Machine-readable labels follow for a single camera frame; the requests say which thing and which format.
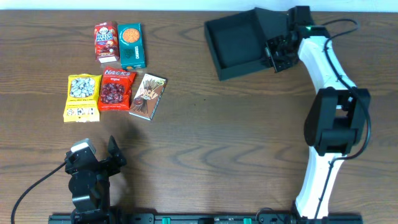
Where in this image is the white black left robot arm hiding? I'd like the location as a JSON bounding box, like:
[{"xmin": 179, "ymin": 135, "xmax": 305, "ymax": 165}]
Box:
[{"xmin": 65, "ymin": 136, "xmax": 127, "ymax": 224}]

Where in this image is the yellow Hacks candy bag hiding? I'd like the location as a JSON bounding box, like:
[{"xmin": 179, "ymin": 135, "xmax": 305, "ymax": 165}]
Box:
[{"xmin": 63, "ymin": 73, "xmax": 102, "ymax": 123}]

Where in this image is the brown Pocky box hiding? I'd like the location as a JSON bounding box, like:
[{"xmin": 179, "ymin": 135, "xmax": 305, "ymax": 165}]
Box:
[{"xmin": 129, "ymin": 73, "xmax": 167, "ymax": 121}]

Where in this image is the teal coconut cookies box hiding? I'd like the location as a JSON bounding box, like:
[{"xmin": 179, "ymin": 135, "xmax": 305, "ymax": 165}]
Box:
[{"xmin": 118, "ymin": 23, "xmax": 146, "ymax": 70}]

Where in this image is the red Hacks candy bag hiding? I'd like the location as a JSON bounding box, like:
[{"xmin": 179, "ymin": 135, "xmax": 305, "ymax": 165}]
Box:
[{"xmin": 98, "ymin": 67, "xmax": 137, "ymax": 111}]

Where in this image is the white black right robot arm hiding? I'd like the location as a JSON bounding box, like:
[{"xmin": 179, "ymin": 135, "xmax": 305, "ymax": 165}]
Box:
[{"xmin": 265, "ymin": 6, "xmax": 371, "ymax": 223}]

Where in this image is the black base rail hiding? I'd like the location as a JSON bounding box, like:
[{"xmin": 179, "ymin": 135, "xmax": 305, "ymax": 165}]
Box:
[{"xmin": 48, "ymin": 212, "xmax": 364, "ymax": 224}]

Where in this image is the red Hello Panda box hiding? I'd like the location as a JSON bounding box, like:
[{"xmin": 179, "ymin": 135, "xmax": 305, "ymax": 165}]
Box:
[{"xmin": 94, "ymin": 21, "xmax": 119, "ymax": 63}]

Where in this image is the black container box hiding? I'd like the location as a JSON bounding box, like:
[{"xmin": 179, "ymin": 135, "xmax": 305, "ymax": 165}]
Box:
[{"xmin": 204, "ymin": 7, "xmax": 288, "ymax": 81}]

